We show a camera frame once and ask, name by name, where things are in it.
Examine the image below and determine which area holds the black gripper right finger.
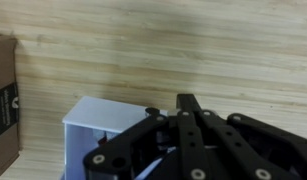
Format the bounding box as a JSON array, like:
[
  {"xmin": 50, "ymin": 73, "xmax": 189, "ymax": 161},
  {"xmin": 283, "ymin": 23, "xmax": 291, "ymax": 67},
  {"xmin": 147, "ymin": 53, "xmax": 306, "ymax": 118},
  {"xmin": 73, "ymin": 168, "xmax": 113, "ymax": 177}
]
[{"xmin": 187, "ymin": 94, "xmax": 307, "ymax": 180}]

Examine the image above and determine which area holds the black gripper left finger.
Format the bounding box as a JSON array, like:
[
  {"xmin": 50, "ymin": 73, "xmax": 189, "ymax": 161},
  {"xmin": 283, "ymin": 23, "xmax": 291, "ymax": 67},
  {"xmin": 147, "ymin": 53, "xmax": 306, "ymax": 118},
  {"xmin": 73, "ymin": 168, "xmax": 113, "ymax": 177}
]
[{"xmin": 82, "ymin": 94, "xmax": 211, "ymax": 180}]

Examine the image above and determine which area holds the white cabinet drawer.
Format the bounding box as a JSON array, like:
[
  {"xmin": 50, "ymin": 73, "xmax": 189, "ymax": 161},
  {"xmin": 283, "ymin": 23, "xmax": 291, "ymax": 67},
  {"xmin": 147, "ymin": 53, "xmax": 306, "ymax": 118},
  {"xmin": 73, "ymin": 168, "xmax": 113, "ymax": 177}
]
[{"xmin": 61, "ymin": 95, "xmax": 168, "ymax": 180}]

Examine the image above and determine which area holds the brown cardboard shipping box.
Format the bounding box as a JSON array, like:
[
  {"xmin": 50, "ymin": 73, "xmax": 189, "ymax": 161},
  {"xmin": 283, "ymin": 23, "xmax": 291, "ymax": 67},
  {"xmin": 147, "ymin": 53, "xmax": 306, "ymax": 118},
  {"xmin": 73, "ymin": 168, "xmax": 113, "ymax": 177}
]
[{"xmin": 0, "ymin": 32, "xmax": 21, "ymax": 180}]

